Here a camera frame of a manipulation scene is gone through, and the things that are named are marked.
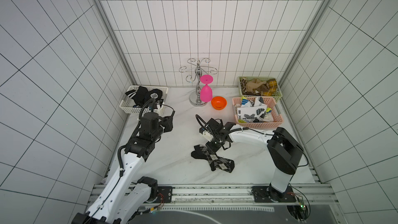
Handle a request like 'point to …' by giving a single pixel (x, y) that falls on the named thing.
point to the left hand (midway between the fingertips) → (168, 120)
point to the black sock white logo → (155, 94)
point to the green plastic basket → (278, 95)
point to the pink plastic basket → (270, 102)
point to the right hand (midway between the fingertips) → (208, 145)
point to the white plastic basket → (128, 104)
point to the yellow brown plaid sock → (272, 84)
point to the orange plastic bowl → (218, 102)
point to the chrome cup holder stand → (195, 99)
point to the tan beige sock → (254, 84)
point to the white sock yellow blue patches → (268, 110)
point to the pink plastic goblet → (206, 90)
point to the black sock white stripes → (140, 96)
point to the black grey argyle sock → (202, 152)
